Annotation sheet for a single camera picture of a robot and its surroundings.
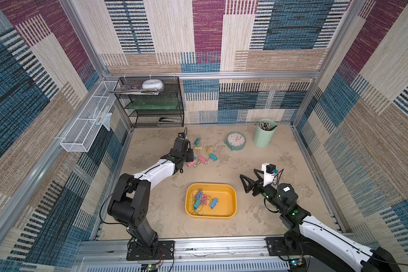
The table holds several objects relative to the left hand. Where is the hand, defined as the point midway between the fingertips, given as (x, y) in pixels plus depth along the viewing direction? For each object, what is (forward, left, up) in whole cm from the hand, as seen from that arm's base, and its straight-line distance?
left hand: (188, 150), depth 95 cm
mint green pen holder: (+11, -44, 0) cm, 45 cm away
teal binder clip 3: (+14, -4, -10) cm, 18 cm away
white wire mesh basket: (+3, +56, +9) cm, 57 cm away
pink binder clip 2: (0, -7, -9) cm, 12 cm away
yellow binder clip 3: (+8, -5, -8) cm, 13 cm away
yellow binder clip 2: (-30, -6, -10) cm, 32 cm away
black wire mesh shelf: (+30, +23, +10) cm, 39 cm away
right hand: (-18, -29, +7) cm, 35 cm away
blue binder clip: (-25, -14, -10) cm, 30 cm away
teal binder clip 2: (+3, -14, -11) cm, 18 cm away
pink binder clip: (-24, -9, -9) cm, 27 cm away
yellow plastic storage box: (-21, -20, -10) cm, 31 cm away
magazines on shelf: (+23, +27, +23) cm, 43 cm away
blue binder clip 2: (-22, -6, -9) cm, 24 cm away
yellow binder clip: (-22, -3, -9) cm, 24 cm away
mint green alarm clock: (+12, -29, -7) cm, 32 cm away
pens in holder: (+11, -43, +7) cm, 45 cm away
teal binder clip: (-27, -5, -7) cm, 29 cm away
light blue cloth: (+1, +35, +22) cm, 41 cm away
